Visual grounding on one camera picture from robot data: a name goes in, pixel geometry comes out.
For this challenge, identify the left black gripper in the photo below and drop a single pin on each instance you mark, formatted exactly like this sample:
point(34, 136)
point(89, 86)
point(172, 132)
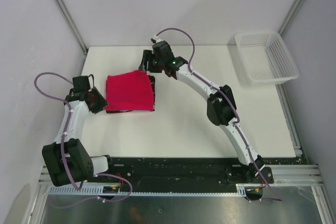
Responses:
point(102, 103)

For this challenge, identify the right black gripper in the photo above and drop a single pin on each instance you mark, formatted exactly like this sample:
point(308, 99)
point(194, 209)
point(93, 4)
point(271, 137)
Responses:
point(147, 56)

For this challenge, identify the black printed t-shirt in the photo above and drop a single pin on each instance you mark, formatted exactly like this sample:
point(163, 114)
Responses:
point(152, 85)

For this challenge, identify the red t-shirt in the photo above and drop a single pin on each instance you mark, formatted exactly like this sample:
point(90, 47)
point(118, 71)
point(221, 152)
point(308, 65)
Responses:
point(130, 93)

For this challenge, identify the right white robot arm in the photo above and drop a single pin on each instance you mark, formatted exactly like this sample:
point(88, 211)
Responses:
point(221, 106)

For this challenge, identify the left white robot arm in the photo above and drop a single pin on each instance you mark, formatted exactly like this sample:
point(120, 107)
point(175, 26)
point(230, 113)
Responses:
point(66, 159)

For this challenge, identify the white plastic basket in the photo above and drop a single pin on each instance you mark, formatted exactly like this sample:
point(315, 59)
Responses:
point(265, 58)

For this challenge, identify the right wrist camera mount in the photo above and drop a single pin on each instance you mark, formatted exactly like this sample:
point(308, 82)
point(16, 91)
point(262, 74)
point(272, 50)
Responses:
point(155, 39)

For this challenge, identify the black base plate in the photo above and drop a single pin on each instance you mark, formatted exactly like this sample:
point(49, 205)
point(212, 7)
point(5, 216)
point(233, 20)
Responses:
point(226, 169)

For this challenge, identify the slotted cable duct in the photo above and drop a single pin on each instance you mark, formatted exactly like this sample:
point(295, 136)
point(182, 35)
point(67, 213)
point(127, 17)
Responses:
point(107, 190)

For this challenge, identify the left aluminium corner post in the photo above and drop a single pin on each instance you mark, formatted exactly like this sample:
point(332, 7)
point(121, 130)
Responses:
point(61, 5)

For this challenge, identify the aluminium corner post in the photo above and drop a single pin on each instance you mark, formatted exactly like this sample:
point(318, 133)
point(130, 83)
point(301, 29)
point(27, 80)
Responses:
point(290, 16)
point(61, 5)

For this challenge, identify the right aluminium corner post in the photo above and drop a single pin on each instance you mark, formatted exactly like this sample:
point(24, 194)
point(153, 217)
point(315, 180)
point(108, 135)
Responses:
point(290, 16)

